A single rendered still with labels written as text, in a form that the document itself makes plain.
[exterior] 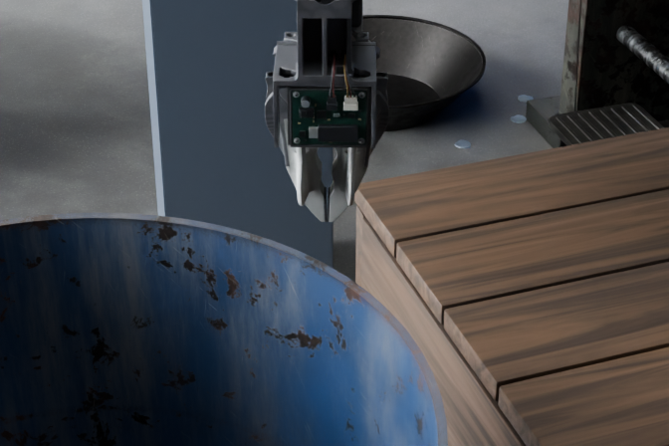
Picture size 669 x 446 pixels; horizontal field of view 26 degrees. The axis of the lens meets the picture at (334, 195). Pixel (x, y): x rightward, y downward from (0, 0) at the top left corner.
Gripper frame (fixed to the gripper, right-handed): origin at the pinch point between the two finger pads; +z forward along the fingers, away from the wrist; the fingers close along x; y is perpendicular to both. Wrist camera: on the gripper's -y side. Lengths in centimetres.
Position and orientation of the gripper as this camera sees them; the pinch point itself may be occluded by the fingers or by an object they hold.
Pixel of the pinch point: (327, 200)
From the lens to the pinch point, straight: 110.6
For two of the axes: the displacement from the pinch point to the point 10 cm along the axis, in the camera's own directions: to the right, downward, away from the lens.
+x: 10.0, 0.1, -0.1
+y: -0.1, 5.2, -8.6
